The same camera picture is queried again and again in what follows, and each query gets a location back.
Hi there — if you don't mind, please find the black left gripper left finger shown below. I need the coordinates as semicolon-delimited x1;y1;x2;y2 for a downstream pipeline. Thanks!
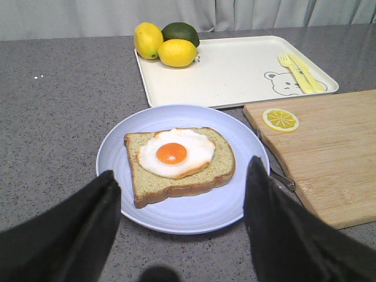
1;170;121;281

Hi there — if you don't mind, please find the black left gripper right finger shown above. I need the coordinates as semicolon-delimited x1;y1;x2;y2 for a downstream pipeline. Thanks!
243;156;375;281

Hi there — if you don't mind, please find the bread slice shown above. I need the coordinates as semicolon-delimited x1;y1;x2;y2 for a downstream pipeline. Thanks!
124;127;236;209

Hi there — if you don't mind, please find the light blue round plate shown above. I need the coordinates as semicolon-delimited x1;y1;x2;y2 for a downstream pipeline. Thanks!
96;105;269;235

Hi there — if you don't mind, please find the fried egg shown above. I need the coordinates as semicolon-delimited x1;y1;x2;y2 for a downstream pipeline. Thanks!
136;128;216;179

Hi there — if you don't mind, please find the cream white serving tray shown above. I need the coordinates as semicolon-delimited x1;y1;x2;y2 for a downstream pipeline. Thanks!
136;36;339;109

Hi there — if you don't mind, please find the wooden cutting board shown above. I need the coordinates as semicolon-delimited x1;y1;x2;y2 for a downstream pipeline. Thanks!
243;90;375;229

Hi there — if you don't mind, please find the yellow lemon slice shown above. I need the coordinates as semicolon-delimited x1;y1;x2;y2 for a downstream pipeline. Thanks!
262;108;300;133

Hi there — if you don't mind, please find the yellow plastic knife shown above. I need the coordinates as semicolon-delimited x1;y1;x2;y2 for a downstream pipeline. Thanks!
288;53;325;93

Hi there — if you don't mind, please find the yellow plastic fork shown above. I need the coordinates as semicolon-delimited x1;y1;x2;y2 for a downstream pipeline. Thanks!
278;53;314;94

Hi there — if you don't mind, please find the yellow lemon front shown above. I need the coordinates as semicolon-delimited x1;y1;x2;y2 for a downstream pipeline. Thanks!
158;39;198;68

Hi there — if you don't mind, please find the yellow lemon left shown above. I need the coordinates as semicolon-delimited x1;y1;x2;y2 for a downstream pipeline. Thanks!
134;22;164;60

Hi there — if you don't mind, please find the grey curtain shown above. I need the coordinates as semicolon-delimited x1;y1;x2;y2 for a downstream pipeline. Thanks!
1;1;375;41

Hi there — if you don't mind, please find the green lime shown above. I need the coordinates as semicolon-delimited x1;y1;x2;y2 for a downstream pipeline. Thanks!
162;22;200;47

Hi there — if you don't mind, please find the metal cutting board handle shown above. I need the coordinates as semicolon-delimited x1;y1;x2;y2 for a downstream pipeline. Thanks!
255;129;296;192

